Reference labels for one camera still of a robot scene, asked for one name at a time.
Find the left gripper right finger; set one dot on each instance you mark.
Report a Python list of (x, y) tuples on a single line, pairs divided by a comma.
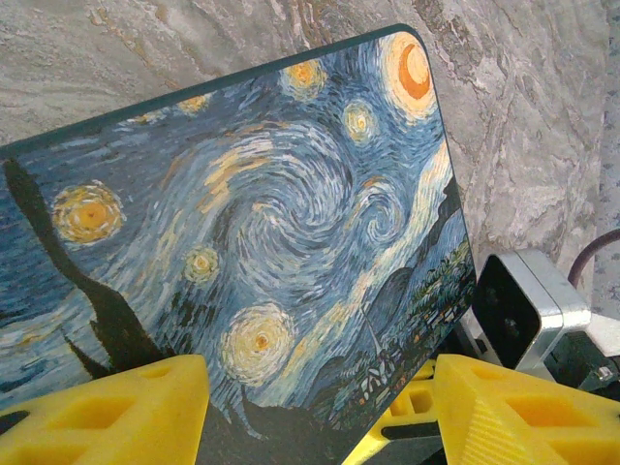
[(523, 421)]

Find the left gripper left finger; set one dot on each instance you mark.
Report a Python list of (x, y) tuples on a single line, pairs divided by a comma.
[(106, 416)]

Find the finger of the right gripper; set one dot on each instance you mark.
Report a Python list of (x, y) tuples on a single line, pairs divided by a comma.
[(412, 387)]

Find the starry night painted box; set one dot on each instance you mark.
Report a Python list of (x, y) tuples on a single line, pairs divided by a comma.
[(266, 194)]

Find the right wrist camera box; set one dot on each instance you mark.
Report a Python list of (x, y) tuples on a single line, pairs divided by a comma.
[(508, 310)]

